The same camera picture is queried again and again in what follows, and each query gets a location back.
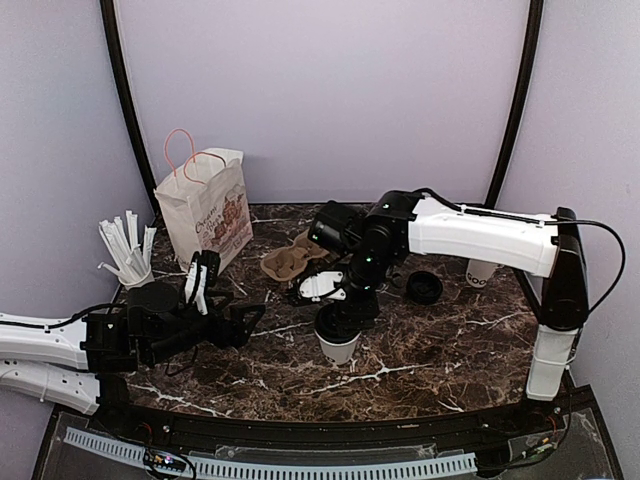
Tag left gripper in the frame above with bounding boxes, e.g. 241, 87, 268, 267
145, 290, 265, 366

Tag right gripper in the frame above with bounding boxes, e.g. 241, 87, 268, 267
333, 250, 393, 337

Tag single black cup lid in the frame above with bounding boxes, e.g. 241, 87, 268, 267
314, 310, 360, 345

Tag black plastic cup lids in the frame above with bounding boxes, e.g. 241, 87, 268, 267
406, 271, 443, 305

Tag paper cup holding straws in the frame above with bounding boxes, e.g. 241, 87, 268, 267
121, 270, 154, 290

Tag white paper coffee cup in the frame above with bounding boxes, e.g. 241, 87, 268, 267
465, 259, 500, 288

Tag white paper takeout bag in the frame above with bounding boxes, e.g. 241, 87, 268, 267
154, 128, 253, 272

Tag bundle of straws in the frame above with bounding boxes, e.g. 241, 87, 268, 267
97, 210, 157, 283

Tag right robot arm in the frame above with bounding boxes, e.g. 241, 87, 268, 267
298, 188, 589, 434

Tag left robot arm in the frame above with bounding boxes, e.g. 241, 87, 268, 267
1, 282, 266, 436

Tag brown cardboard cup carrier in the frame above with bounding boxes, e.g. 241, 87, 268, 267
260, 230, 329, 282

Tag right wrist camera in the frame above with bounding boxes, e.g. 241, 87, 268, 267
286, 270, 346, 306

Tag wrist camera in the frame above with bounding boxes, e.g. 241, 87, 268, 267
184, 250, 221, 316
286, 270, 346, 306

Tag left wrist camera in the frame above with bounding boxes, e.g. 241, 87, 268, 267
184, 250, 221, 316

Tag white slotted cable duct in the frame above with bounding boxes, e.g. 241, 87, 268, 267
63, 427, 477, 480

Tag left black frame post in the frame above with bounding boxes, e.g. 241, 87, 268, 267
99, 0, 160, 214

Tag black frame post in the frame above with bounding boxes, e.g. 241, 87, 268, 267
484, 0, 544, 208
99, 0, 160, 214

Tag right black frame post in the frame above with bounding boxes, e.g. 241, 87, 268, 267
484, 0, 544, 208

